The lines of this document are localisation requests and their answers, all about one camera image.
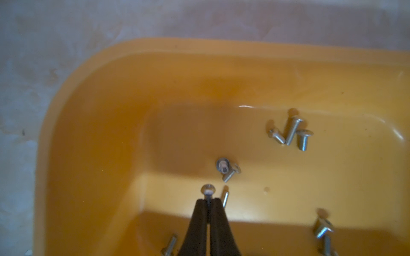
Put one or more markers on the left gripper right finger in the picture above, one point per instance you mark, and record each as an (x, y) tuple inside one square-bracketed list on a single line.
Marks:
[(222, 242)]

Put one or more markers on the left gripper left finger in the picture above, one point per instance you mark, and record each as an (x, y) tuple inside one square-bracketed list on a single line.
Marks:
[(195, 242)]

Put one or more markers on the silver screw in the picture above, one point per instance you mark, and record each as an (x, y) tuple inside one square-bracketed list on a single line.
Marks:
[(223, 165), (294, 124), (208, 191), (326, 249), (169, 249), (224, 198), (323, 227), (233, 169), (275, 134), (303, 136)]

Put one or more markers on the yellow plastic storage box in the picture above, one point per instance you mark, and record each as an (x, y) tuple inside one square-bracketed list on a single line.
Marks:
[(136, 131)]

